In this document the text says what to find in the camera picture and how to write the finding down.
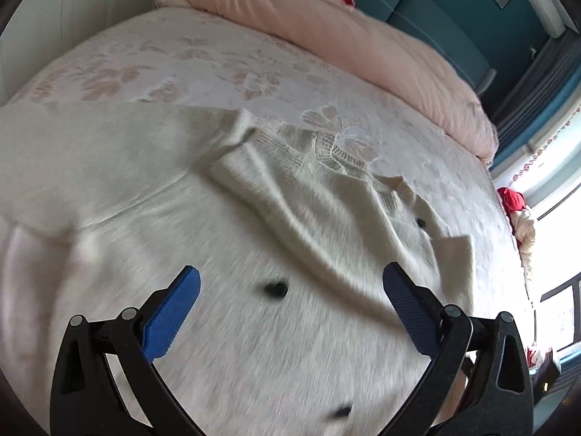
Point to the pink rolled duvet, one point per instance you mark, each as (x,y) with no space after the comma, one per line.
(373,51)

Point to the red cloth by window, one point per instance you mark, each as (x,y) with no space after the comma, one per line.
(511,200)

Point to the grey blue curtain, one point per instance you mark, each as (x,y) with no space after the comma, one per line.
(550,70)

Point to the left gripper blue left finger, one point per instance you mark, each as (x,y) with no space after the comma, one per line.
(85,399)

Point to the cream knitted sweater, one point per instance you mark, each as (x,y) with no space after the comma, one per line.
(292,334)

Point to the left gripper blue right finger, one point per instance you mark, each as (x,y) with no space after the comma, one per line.
(477,381)

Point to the teal upholstered headboard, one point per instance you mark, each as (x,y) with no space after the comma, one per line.
(475,36)

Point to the pink butterfly bed blanket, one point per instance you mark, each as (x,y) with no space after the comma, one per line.
(187,58)

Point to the cream cloth by window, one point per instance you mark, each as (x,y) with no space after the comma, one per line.
(524,225)

